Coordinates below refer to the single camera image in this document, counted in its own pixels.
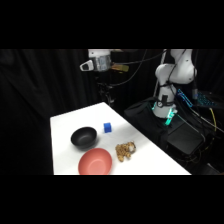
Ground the yellow cable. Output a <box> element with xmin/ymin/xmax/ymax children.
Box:
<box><xmin>208</xmin><ymin>107</ymin><xmax>218</xmax><ymax>133</ymax></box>

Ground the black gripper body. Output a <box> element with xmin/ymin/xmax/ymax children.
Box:
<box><xmin>96</xmin><ymin>71</ymin><xmax>116</xmax><ymax>97</ymax></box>

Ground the blue cube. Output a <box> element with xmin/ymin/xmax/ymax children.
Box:
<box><xmin>103</xmin><ymin>122</ymin><xmax>113</xmax><ymax>134</ymax></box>

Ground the blue electronics board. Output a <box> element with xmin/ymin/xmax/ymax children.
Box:
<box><xmin>176</xmin><ymin>87</ymin><xmax>218</xmax><ymax>109</ymax></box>

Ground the yellow connector on wrist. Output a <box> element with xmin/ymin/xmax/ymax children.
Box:
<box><xmin>111</xmin><ymin>63</ymin><xmax>130</xmax><ymax>73</ymax></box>

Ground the black bowl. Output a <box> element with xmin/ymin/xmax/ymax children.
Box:
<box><xmin>70</xmin><ymin>126</ymin><xmax>98</xmax><ymax>149</ymax></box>

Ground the tan plush toy animal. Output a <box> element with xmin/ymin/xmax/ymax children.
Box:
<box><xmin>115</xmin><ymin>141</ymin><xmax>138</xmax><ymax>163</ymax></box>

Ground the pink bowl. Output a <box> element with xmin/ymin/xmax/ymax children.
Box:
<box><xmin>77</xmin><ymin>147</ymin><xmax>114</xmax><ymax>176</ymax></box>

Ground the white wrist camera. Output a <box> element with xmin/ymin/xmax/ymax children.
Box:
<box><xmin>79</xmin><ymin>59</ymin><xmax>97</xmax><ymax>72</ymax></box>

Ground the black robot stand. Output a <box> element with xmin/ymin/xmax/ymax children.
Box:
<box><xmin>123</xmin><ymin>97</ymin><xmax>206</xmax><ymax>156</ymax></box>

